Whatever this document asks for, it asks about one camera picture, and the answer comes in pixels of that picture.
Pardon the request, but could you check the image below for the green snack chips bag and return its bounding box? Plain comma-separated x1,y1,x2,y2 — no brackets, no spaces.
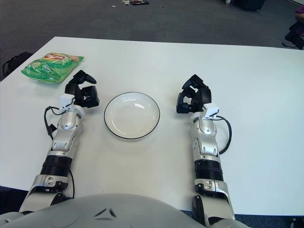
21,52,85,84

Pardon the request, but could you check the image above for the white left wrist mount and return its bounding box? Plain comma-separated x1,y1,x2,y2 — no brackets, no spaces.
59,94,74,112

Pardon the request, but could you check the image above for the grey robot torso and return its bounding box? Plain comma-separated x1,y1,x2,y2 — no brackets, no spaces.
0,193,252,228

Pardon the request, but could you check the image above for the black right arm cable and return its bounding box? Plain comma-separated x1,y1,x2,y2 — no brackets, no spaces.
215,115,232,155

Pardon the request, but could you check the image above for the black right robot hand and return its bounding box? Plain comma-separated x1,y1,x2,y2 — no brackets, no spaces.
176,74,212,114

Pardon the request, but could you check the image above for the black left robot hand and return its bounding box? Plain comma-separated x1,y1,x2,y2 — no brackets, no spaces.
64,70,100,110

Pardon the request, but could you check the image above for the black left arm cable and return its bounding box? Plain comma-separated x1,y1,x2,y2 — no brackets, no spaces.
44,106,76,199

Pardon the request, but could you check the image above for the black backpack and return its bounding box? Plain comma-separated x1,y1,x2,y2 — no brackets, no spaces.
2,52,33,76

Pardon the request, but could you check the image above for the white wrist mount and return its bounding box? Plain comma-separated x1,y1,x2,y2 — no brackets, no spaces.
59,94,74,112
204,103,219,119

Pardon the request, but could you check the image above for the black case on floor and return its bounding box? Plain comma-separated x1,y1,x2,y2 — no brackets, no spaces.
234,0,266,10

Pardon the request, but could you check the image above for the office chair caster base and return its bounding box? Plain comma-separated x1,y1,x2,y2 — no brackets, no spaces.
289,217,304,228

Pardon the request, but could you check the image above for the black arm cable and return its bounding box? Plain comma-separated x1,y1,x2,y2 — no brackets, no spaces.
215,115,232,155
44,106,76,199

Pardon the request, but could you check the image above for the white right wrist mount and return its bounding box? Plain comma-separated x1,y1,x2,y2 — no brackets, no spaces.
204,103,219,119

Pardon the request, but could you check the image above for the white plate with black rim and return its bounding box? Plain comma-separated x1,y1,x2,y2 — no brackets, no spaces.
104,92,161,140

